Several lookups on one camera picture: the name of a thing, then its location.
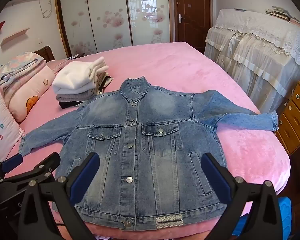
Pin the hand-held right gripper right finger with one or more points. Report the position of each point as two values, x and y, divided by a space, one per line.
216 180

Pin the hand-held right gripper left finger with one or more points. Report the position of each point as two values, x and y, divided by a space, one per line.
86 177

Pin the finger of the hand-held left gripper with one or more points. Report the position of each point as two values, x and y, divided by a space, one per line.
12 161
47 163

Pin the blue denim jacket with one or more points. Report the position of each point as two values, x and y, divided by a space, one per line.
152 155

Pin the black folded garment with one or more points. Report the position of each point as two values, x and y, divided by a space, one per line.
66 105

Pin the grey folded garment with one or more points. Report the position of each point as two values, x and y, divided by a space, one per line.
74 97

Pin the pink pillow with flower print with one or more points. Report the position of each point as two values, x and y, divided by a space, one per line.
32 90

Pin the blue plastic stool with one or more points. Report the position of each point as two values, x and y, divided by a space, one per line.
285 210

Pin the white folded sweater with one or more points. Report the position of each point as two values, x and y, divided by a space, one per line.
69 80

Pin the folded floral quilt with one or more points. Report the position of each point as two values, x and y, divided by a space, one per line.
17 65

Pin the beige folded garment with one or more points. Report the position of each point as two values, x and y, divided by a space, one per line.
101 80

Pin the wooden drawer cabinet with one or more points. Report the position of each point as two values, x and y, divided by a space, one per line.
295 120

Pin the dark wooden headboard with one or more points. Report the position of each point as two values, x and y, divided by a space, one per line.
46 52

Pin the small dark box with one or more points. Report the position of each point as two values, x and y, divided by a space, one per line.
76 55

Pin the lace-covered furniture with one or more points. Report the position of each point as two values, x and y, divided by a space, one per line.
252 55

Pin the floral sliding door wardrobe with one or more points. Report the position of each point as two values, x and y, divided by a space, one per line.
109 5

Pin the stack of books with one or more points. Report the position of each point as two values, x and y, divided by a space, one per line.
280 12

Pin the light wooden wall shelf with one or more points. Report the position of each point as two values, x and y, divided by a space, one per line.
14 35

